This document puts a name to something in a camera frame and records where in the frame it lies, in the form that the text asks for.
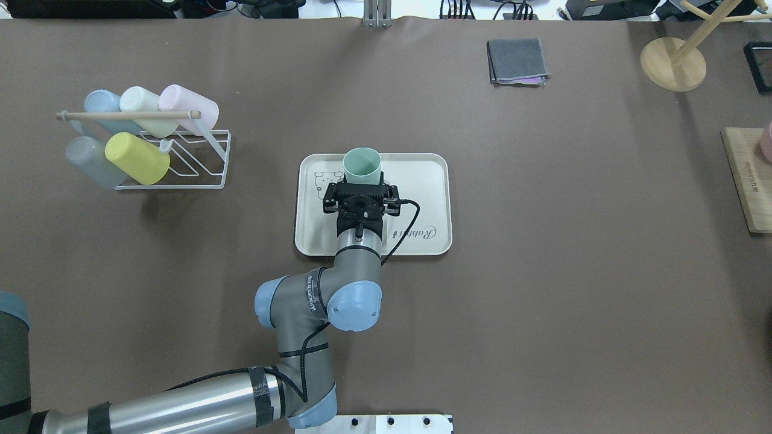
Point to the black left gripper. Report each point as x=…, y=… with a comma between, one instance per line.
x=329, y=203

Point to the green cup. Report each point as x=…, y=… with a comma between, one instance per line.
x=362, y=166

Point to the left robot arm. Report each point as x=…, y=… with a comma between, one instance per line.
x=140, y=311

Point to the pink cup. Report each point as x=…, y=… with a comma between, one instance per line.
x=179, y=98

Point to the yellow cup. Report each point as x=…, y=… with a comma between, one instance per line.
x=138, y=158

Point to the cream white cup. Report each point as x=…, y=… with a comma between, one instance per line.
x=139, y=99

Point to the grey cup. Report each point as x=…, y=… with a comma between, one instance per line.
x=87, y=155

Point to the light blue cup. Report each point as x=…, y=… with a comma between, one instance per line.
x=104, y=101

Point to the black glass rack tray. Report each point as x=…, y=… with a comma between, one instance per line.
x=758, y=57

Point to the grey folded cloth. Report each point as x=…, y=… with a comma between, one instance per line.
x=516, y=62

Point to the wooden mug tree stand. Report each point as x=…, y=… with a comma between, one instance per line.
x=676, y=64

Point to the bamboo cutting board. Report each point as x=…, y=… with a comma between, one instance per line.
x=752, y=175

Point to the pink bowl with ice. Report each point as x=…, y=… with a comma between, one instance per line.
x=766, y=142

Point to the white wire cup rack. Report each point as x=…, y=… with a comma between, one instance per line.
x=198, y=161

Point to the aluminium frame post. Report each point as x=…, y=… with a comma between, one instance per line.
x=377, y=14

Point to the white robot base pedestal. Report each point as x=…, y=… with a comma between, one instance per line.
x=386, y=423

